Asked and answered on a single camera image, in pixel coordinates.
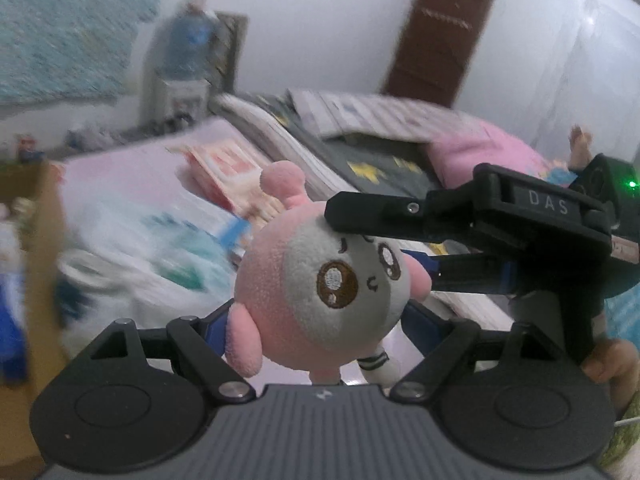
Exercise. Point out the blue water bottle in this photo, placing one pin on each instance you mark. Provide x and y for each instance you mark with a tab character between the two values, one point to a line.
190	35

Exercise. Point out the pink pillow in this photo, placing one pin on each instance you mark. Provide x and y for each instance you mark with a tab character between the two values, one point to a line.
490	150

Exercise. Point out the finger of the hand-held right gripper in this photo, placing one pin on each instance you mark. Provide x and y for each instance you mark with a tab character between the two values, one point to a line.
475	272
390	217

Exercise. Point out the green fuzzy cloth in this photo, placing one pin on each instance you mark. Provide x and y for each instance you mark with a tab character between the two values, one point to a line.
625	445

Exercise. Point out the teal patterned curtain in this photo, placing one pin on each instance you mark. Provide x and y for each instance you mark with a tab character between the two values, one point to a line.
65	25

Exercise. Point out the white plastic bag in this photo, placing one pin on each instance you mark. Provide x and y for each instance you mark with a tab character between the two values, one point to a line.
140	265

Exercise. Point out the checked grey sheet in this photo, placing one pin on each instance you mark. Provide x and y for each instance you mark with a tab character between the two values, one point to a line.
380	112

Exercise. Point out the orange snack pack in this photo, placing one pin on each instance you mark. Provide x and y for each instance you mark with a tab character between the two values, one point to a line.
225	170

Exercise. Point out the beige striped blanket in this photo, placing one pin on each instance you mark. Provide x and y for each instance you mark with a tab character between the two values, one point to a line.
280	135

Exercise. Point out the blue wipes packet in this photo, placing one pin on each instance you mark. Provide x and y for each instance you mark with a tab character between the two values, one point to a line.
12	330

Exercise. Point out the brown cardboard box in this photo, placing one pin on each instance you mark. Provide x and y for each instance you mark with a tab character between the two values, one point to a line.
45	240

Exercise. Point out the brown door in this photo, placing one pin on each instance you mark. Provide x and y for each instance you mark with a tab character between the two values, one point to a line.
440	35

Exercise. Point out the white blue carton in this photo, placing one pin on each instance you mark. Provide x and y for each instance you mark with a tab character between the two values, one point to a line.
236	234

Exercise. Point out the grey star quilt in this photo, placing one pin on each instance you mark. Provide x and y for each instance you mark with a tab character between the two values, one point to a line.
370	165

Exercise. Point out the pink grey plush toy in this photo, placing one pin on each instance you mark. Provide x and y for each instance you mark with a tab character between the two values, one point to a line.
300	270

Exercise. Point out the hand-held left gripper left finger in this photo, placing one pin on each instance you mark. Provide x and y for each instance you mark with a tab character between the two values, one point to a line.
215	330

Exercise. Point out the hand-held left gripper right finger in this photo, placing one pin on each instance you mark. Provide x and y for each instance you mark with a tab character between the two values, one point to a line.
420	325

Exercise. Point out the grey patterned board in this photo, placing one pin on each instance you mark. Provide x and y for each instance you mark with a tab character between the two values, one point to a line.
230	50

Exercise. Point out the person's right hand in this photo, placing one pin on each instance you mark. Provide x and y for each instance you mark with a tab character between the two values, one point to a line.
620	365

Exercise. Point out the white wardrobe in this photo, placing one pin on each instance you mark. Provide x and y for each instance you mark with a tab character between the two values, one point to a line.
575	60

